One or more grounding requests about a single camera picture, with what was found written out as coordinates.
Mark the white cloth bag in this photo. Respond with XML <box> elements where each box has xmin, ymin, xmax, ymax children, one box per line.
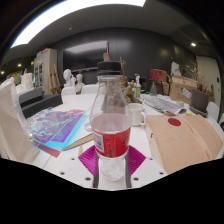
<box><xmin>0</xmin><ymin>78</ymin><xmax>41</xmax><ymax>164</ymax></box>

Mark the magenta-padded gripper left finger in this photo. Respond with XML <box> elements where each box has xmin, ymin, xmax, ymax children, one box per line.
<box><xmin>44</xmin><ymin>144</ymin><xmax>100</xmax><ymax>189</ymax></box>

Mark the clear red-labelled drink bottle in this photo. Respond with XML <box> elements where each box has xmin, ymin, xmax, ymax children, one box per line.
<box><xmin>89</xmin><ymin>60</ymin><xmax>133</xmax><ymax>183</ymax></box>

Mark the red box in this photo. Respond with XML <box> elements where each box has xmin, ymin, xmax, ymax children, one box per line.
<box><xmin>149</xmin><ymin>68</ymin><xmax>168</xmax><ymax>83</ymax></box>

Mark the flat round red coaster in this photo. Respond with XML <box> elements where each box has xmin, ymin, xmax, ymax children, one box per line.
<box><xmin>167</xmin><ymin>117</ymin><xmax>182</xmax><ymax>127</ymax></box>

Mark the white green-labelled spray bottle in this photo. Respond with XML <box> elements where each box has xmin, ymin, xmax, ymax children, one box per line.
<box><xmin>134</xmin><ymin>73</ymin><xmax>142</xmax><ymax>99</ymax></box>

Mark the black wall screen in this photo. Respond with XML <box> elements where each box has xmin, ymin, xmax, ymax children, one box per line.
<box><xmin>62</xmin><ymin>40</ymin><xmax>110</xmax><ymax>73</ymax></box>

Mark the white paper bag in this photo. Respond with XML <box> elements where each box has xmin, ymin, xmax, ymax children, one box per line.
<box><xmin>170</xmin><ymin>60</ymin><xmax>182</xmax><ymax>77</ymax></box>

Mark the cardboard box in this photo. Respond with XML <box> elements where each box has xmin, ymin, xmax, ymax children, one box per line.
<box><xmin>168</xmin><ymin>74</ymin><xmax>198</xmax><ymax>103</ymax></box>

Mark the white chair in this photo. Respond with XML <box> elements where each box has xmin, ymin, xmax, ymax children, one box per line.
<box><xmin>81</xmin><ymin>83</ymin><xmax>100</xmax><ymax>95</ymax></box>
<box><xmin>205</xmin><ymin>101</ymin><xmax>221</xmax><ymax>123</ymax></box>
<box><xmin>60</xmin><ymin>85</ymin><xmax>77</xmax><ymax>97</ymax></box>

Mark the newspaper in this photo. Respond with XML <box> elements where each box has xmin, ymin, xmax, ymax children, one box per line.
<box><xmin>143</xmin><ymin>94</ymin><xmax>186</xmax><ymax>116</ymax></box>

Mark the white shelf cabinet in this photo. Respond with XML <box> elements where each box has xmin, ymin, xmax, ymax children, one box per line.
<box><xmin>33</xmin><ymin>48</ymin><xmax>58</xmax><ymax>96</ymax></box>

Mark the holographic colourful book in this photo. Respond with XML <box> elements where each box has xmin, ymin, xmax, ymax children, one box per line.
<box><xmin>29</xmin><ymin>108</ymin><xmax>89</xmax><ymax>151</ymax></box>

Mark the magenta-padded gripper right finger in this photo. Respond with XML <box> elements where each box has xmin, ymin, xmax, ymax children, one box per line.
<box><xmin>124</xmin><ymin>145</ymin><xmax>168</xmax><ymax>189</ymax></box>

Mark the white plaster bust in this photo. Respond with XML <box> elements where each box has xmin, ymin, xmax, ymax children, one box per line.
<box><xmin>62</xmin><ymin>68</ymin><xmax>76</xmax><ymax>88</ymax></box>
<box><xmin>74</xmin><ymin>73</ymin><xmax>86</xmax><ymax>94</ymax></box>

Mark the grey plant saucer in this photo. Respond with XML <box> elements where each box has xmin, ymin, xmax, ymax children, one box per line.
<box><xmin>188</xmin><ymin>105</ymin><xmax>209</xmax><ymax>118</ymax></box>

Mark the white mug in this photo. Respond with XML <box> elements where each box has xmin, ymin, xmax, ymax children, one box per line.
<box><xmin>128</xmin><ymin>102</ymin><xmax>148</xmax><ymax>128</ymax></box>

